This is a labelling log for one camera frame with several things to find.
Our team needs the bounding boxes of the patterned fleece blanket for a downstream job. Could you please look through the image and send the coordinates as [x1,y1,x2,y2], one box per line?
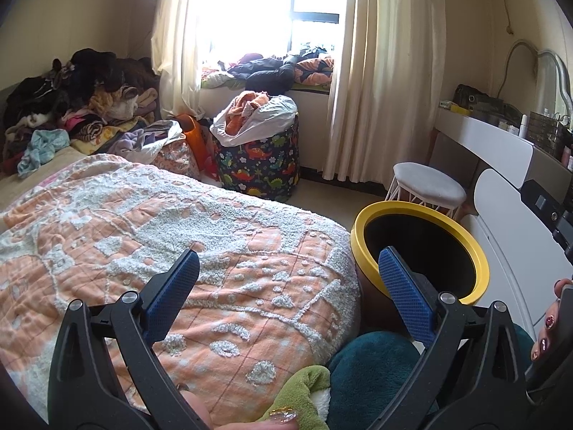
[63,112,117,144]

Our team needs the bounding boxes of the dinosaur print laundry basket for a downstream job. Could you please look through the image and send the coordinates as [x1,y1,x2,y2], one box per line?
[214,114,300,202]

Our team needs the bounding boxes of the person's left hand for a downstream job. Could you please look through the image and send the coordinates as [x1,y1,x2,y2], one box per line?
[179,385,300,430]

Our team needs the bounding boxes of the pile of dark clothes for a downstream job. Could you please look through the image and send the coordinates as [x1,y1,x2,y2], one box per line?
[4,48,161,117]

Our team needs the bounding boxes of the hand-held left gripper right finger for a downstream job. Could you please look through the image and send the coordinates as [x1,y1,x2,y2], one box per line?
[367,245,529,430]

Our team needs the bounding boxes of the light blue garment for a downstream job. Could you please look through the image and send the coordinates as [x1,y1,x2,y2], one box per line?
[18,129,71,177]

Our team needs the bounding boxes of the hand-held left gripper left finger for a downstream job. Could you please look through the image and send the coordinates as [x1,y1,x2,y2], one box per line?
[47,248,211,430]

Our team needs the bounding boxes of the white round stool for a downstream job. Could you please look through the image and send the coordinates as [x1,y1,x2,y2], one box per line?
[385,162,467,222]

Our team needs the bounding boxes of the orange bag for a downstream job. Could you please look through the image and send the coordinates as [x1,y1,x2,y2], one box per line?
[177,114,220,182]

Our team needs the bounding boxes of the orange black patterned cloth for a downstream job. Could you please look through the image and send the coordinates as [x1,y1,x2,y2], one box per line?
[293,56,336,86]

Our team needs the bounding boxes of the small white plastic bag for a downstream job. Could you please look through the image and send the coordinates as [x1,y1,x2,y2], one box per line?
[134,120,184,162]

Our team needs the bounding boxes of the cream curtain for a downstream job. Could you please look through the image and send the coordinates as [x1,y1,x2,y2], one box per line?
[151,0,225,121]
[322,0,448,184]

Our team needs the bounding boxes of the beige bed sheet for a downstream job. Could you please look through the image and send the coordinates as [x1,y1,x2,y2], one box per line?
[0,148,90,198]

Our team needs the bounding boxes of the wall cable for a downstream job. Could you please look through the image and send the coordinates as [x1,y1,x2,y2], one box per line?
[496,0,515,37]

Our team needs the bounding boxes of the dark cosmetic organizer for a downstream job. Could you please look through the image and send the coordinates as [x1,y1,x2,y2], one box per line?
[526,111,571,157]

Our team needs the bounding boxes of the yellow rimmed waste bin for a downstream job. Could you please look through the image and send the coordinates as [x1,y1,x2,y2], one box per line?
[350,201,491,336]

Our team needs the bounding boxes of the dark handbag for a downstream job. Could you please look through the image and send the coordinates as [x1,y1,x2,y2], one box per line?
[453,84,493,110]

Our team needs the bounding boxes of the white green bedding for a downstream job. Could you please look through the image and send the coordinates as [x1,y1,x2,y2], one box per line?
[201,67,238,89]

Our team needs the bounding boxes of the large white plastic bag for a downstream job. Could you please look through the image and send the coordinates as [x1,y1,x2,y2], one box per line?
[210,94,298,146]

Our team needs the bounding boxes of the orange white textured blanket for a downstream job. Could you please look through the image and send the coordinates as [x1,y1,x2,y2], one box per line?
[0,154,361,430]

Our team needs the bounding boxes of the pink floral cushion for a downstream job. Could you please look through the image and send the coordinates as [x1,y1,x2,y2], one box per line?
[154,141,202,180]

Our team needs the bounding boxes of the orange clothes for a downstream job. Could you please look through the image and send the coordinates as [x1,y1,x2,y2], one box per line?
[224,91,271,137]

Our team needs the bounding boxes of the teal fleece garment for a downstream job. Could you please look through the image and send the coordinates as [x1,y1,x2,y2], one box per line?
[327,330,533,430]

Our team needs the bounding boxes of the white dressing table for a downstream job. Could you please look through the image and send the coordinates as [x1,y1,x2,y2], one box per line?
[432,107,573,336]

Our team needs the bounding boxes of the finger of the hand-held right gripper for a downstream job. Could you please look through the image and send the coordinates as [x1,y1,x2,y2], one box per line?
[521,179,573,256]

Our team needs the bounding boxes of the person's right hand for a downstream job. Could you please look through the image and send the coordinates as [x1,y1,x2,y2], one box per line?
[530,278,573,363]

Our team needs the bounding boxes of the purple cloth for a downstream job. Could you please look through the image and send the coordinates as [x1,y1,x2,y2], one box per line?
[105,130,153,157]

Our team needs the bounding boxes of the cream folded blanket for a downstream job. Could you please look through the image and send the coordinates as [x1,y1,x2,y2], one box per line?
[90,85,159,121]

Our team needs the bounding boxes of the dark padded jacket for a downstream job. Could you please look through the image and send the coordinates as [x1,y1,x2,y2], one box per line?
[228,56,298,95]

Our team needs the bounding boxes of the green plush cloth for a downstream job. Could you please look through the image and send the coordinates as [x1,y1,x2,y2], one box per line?
[269,364,332,430]

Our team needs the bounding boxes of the curved frame mirror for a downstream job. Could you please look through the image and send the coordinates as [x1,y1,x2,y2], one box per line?
[504,38,573,119]

